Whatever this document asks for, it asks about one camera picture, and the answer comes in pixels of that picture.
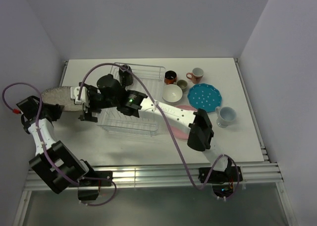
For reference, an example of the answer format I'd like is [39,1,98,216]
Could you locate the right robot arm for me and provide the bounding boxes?
[70,74,214,152]

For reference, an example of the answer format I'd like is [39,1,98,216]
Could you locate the aluminium mounting rail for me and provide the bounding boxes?
[24,161,283,191]

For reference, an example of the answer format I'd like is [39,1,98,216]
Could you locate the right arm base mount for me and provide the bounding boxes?
[207,166,243,199]

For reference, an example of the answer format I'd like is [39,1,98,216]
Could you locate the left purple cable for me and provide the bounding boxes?
[1,82,117,207]

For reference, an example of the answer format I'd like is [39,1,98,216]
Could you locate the pink plate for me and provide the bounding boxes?
[171,105,197,139]

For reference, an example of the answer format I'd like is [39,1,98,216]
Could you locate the speckled grey plate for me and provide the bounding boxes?
[41,86,82,112]

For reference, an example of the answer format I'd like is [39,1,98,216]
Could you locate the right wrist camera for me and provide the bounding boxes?
[70,86,89,106]

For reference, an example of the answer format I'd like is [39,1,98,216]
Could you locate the small olive green cup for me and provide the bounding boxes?
[176,79,188,93]

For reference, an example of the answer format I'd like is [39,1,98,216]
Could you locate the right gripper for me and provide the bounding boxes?
[79,86,118,123]

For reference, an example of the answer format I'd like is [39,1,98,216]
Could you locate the black and orange cup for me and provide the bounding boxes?
[164,70,177,85]

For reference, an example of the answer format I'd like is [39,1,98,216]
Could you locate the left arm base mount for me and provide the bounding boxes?
[77,170,113,203]

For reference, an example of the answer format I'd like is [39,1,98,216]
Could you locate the light blue footed cup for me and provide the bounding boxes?
[215,107,236,128]

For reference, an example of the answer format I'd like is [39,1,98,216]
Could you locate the black mug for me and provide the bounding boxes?
[119,64,134,88]

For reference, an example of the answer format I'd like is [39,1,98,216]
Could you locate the white bowl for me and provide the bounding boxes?
[162,84,183,104]

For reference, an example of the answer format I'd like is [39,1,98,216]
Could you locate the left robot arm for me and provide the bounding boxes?
[17,96,97,194]

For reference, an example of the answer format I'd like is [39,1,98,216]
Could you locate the pink mug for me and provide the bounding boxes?
[186,67,204,84]

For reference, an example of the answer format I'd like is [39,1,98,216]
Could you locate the blue polka dot plate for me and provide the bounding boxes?
[187,83,222,113]

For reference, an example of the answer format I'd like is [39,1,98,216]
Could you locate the white wire dish rack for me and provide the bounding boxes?
[96,62,166,138]

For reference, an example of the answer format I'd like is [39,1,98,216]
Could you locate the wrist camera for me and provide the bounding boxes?
[70,86,89,106]
[12,108,23,114]

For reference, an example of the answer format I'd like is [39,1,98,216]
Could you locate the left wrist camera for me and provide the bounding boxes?
[12,108,23,114]

